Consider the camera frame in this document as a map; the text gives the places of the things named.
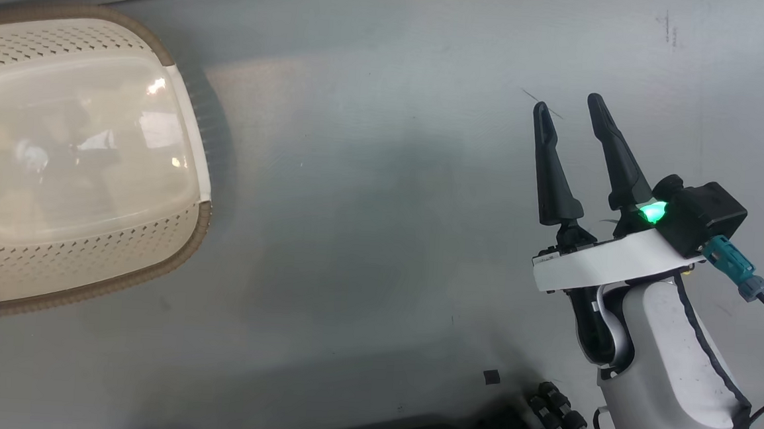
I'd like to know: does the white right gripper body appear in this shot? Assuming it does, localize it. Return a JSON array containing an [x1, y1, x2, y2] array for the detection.
[[531, 194, 708, 303]]

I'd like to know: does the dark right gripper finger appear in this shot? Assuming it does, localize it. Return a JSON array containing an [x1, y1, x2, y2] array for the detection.
[[580, 93, 660, 215], [526, 101, 591, 229]]

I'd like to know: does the cream perforated laundry basket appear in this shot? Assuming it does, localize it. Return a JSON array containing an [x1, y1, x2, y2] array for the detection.
[[0, 0, 224, 328]]

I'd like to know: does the black roller omni wheel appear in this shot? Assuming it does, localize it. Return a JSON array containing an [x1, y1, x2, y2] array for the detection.
[[525, 379, 631, 429]]

